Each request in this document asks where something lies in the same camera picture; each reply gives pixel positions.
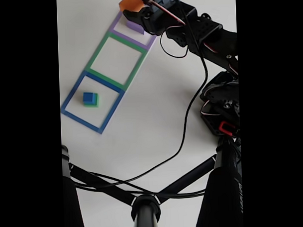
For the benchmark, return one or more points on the green square block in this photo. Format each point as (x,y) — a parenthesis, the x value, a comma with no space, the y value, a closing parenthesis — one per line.
(95,101)

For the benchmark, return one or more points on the black tripod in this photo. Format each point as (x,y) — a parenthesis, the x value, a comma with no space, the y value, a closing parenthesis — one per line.
(145,215)

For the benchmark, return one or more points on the green tape square outline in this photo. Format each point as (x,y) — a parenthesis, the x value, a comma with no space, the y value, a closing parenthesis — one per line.
(96,55)

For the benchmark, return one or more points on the purple tape square outline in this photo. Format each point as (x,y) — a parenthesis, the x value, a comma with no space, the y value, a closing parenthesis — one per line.
(118,27)

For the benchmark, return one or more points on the blue tape square outline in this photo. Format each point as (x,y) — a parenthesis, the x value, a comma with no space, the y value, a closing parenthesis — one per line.
(71,99)

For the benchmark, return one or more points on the purple square block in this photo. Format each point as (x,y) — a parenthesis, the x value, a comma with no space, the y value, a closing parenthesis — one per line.
(136,28)

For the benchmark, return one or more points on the orange square block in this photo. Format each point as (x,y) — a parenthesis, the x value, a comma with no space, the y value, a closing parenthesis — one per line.
(131,3)

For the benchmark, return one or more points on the red clamp piece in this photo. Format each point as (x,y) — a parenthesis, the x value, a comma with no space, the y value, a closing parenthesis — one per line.
(226,127)

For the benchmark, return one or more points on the small blue cube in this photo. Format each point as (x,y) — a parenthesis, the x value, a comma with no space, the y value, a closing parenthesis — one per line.
(87,97)

